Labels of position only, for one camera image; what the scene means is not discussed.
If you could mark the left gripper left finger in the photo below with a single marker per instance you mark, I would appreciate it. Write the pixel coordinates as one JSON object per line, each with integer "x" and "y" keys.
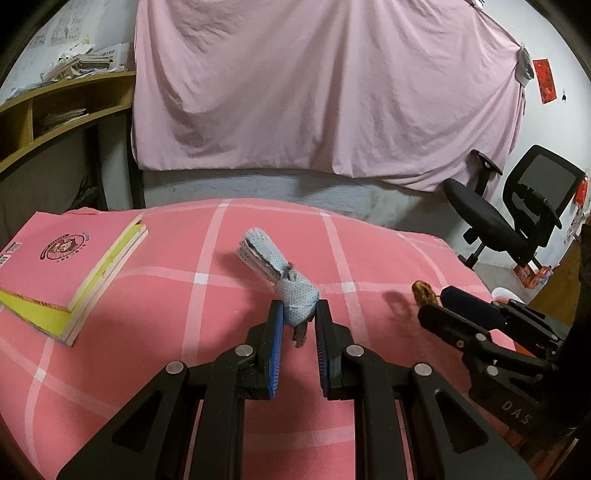
{"x": 187, "y": 422}

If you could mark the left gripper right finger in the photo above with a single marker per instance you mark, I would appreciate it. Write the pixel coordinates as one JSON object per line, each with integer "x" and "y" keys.
{"x": 410, "y": 422}

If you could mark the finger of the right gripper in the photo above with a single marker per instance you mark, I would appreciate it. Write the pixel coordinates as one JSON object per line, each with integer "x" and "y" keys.
{"x": 472, "y": 308}
{"x": 453, "y": 329}

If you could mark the brown dried fruit scrap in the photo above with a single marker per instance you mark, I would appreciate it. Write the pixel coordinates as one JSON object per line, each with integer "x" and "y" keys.
{"x": 424, "y": 294}

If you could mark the grey mesh wrapper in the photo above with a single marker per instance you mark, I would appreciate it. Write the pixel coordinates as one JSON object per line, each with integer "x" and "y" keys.
{"x": 298, "y": 294}

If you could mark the white red trash bin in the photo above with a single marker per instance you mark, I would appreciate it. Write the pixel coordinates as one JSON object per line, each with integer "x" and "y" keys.
{"x": 504, "y": 295}

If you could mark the black office chair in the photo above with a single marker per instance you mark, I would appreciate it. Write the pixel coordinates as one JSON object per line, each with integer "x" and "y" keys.
{"x": 536, "y": 193}

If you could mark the yellow book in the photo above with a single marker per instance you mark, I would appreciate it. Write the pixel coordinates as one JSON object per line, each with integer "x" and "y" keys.
{"x": 65, "y": 326}

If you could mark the pink checked table cloth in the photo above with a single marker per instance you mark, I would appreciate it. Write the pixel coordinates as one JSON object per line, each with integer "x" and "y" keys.
{"x": 185, "y": 295}

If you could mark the pink book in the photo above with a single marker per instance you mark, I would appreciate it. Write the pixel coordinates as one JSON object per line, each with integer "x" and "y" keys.
{"x": 53, "y": 257}

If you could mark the large pink hanging sheet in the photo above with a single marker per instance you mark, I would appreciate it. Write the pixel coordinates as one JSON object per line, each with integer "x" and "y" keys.
{"x": 402, "y": 91}

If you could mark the wooden curved shelf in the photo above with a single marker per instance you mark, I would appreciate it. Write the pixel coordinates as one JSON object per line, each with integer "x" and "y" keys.
{"x": 35, "y": 119}

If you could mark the pile of papers on shelf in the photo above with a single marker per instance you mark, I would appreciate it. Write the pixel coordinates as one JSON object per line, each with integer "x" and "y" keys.
{"x": 83, "y": 59}

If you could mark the red paper on wall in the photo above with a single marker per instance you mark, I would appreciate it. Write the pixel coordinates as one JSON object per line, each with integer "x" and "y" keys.
{"x": 545, "y": 80}

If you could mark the white paper notice on wall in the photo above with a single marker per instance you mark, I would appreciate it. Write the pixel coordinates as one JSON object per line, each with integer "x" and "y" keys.
{"x": 77, "y": 21}

